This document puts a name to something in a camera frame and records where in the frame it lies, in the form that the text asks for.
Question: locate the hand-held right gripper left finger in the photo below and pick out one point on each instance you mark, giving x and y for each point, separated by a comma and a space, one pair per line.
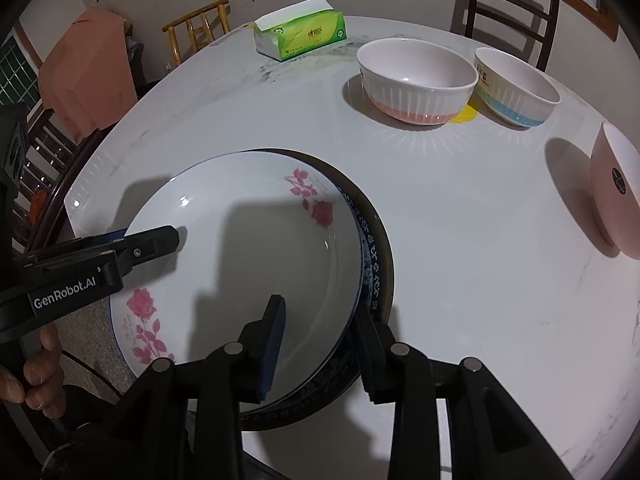
272, 350

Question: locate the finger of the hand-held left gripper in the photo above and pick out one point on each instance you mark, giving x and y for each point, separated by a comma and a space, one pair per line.
100, 236
150, 245

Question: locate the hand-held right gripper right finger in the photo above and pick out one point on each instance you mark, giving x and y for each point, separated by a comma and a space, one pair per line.
372, 360

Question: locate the large blue floral plate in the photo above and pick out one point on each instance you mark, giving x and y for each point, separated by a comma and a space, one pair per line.
372, 270

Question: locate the white plate with pink roses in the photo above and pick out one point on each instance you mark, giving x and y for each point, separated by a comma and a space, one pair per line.
225, 185

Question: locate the ribbed white bowl pink band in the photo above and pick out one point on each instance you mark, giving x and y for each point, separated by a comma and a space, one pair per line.
415, 100

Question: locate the large pink bowl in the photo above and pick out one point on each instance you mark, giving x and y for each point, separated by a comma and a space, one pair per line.
617, 210

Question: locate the ribbed white bowl blue band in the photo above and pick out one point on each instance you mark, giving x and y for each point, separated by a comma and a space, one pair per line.
505, 100

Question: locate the person's left hand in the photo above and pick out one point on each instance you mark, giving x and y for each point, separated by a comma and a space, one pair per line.
42, 375

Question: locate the orange cloth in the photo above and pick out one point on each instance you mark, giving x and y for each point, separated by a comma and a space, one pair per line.
85, 75

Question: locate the grid pane window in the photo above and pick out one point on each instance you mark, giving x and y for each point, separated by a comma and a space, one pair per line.
17, 75

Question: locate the bamboo chair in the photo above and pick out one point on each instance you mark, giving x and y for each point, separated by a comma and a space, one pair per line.
196, 15

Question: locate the green tissue pack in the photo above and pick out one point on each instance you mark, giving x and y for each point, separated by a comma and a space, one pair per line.
300, 35

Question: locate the yellow round warning sticker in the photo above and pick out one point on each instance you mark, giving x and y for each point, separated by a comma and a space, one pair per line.
465, 116

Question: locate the wooden framed barred window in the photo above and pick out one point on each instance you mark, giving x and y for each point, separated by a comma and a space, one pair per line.
605, 17

